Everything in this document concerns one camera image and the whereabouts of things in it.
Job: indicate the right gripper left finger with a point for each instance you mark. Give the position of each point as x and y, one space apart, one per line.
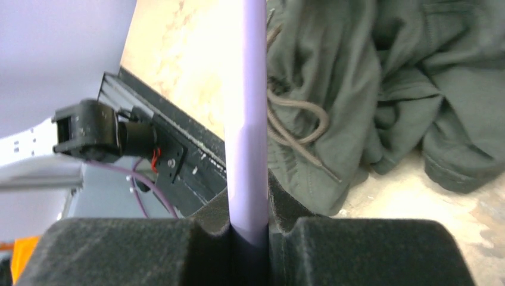
119 251

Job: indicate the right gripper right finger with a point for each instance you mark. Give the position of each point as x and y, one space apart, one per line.
309 249

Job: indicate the olive green shorts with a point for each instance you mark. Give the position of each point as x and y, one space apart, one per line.
354 86

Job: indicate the lavender wavy hanger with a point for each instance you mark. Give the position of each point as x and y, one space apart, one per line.
245 120

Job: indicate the yellow bin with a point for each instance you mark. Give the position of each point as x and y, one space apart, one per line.
22 252

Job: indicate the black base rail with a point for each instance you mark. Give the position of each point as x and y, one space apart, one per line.
191 168

